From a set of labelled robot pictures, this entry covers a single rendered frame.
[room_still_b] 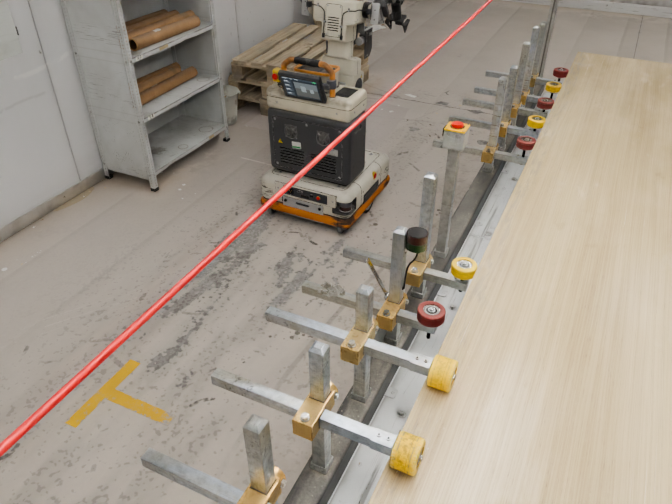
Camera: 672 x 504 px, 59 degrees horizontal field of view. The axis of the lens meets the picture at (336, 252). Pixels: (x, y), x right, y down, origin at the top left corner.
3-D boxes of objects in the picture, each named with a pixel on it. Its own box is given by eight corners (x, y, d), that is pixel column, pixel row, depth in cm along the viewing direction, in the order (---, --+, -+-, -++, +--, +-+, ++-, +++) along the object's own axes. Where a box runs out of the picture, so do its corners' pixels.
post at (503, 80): (482, 177, 280) (498, 77, 251) (484, 173, 282) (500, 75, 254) (489, 178, 279) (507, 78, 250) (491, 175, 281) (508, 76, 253)
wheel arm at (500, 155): (431, 148, 279) (432, 140, 276) (434, 145, 281) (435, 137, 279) (525, 167, 264) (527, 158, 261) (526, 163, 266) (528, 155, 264)
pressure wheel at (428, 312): (410, 342, 173) (413, 312, 166) (419, 325, 179) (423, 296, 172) (437, 350, 170) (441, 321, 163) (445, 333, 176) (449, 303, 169)
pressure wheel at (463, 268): (456, 301, 188) (460, 273, 181) (443, 286, 194) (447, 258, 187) (477, 295, 190) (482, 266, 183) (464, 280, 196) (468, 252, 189)
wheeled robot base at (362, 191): (348, 234, 353) (349, 198, 338) (258, 209, 376) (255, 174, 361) (391, 184, 402) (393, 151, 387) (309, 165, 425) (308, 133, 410)
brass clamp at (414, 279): (403, 283, 194) (404, 271, 191) (416, 261, 204) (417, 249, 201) (420, 288, 192) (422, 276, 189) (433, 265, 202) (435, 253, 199)
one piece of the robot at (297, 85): (335, 112, 324) (327, 81, 305) (280, 101, 337) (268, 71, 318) (343, 98, 329) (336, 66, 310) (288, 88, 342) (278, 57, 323)
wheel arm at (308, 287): (301, 295, 186) (300, 284, 184) (306, 288, 189) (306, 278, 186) (433, 336, 171) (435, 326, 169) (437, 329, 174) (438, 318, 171)
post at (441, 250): (433, 255, 224) (446, 147, 197) (437, 248, 227) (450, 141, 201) (444, 258, 222) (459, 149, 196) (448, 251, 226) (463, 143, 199)
